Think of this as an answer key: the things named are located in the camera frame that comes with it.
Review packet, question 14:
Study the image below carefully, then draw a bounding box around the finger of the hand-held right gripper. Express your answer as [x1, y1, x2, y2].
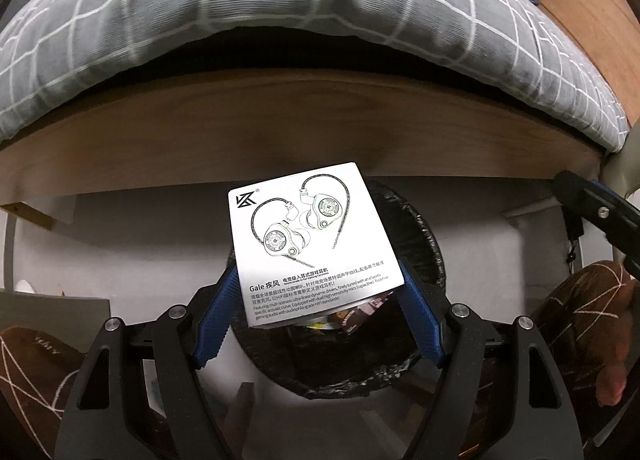
[550, 170, 640, 281]

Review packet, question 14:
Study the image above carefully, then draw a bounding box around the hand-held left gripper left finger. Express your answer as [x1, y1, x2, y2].
[55, 265, 241, 460]

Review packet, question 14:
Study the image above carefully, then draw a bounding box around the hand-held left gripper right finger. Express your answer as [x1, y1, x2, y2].
[397, 260, 586, 460]

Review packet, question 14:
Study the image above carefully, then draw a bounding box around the black-lined trash bin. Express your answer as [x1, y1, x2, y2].
[227, 180, 443, 398]

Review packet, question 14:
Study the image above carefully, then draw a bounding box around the white earphone box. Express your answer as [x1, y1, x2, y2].
[227, 161, 406, 328]

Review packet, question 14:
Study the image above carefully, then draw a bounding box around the person's right hand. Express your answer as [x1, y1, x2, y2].
[596, 290, 633, 406]

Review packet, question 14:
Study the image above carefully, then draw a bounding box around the beige furniture piece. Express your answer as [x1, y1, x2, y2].
[602, 120, 640, 201]

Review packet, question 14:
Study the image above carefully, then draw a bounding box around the white pipe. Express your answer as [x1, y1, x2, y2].
[500, 200, 558, 221]

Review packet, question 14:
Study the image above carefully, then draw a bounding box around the wooden headboard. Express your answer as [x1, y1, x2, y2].
[530, 0, 640, 111]

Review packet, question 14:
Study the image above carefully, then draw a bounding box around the black cable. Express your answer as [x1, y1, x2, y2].
[562, 205, 586, 268]

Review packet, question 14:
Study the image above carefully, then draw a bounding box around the wooden bed frame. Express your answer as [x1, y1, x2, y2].
[0, 70, 606, 226]

